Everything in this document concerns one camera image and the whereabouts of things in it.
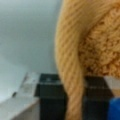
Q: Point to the gripper right finger with orange tip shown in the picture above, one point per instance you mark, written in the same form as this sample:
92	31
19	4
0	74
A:
96	99

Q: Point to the orange-brown terry towel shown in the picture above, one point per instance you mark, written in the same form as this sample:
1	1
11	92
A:
87	43

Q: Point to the gripper left finger with orange tip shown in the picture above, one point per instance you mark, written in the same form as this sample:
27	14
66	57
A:
52	97

